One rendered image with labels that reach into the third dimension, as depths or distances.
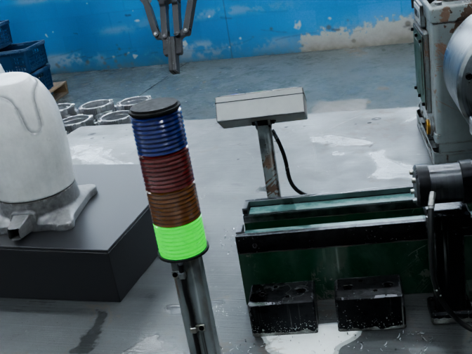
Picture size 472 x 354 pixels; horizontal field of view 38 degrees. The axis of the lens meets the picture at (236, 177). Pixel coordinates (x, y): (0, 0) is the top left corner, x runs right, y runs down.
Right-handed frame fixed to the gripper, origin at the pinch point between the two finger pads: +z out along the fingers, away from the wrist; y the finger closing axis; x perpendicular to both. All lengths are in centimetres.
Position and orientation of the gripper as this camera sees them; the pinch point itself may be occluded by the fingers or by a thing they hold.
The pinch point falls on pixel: (173, 55)
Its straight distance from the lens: 139.8
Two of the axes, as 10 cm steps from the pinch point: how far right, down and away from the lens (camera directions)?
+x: 1.8, 1.1, 9.8
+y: 9.8, -1.0, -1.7
